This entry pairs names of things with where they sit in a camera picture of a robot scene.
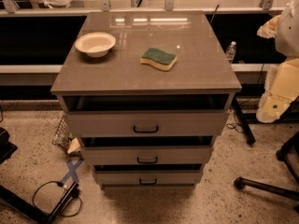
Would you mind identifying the green yellow sponge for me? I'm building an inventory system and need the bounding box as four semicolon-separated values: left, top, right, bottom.
140;48;178;71

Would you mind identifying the clear plastic water bottle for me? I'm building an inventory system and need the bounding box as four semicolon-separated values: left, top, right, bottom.
225;41;236;63

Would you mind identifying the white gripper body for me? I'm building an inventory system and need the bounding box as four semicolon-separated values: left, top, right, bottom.
270;58;299;106

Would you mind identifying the black table leg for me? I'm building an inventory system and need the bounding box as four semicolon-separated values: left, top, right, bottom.
232;97;255;145

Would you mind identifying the black office chair base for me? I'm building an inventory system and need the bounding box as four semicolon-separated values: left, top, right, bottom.
233;131;299;213

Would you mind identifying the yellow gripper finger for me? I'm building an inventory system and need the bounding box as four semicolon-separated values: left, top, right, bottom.
256;94;291;123
257;15;280;39

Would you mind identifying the black metal stand base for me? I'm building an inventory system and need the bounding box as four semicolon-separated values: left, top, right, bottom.
0;181;82;224

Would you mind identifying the blue tape cross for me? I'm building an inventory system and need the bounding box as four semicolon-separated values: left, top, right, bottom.
61;159;84;184

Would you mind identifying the white paper bowl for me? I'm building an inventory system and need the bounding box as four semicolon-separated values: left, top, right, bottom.
75;32;116;58

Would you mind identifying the grey drawer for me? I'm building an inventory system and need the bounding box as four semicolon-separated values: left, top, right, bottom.
65;111;229;137
93;171;203;186
81;146;211;165

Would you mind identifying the grey bottom drawer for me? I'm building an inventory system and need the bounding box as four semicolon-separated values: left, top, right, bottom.
93;171;203;186

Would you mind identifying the black floor cable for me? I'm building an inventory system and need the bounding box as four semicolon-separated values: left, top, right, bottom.
31;180;84;218

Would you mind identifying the wire mesh basket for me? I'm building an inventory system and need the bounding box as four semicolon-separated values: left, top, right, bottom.
52;118;81;157

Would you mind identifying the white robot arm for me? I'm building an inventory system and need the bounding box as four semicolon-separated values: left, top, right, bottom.
256;0;299;123

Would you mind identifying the grey top drawer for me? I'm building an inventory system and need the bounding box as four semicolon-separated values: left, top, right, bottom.
65;111;229;137

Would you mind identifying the grey drawer cabinet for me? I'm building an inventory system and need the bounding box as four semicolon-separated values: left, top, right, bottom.
50;10;243;190

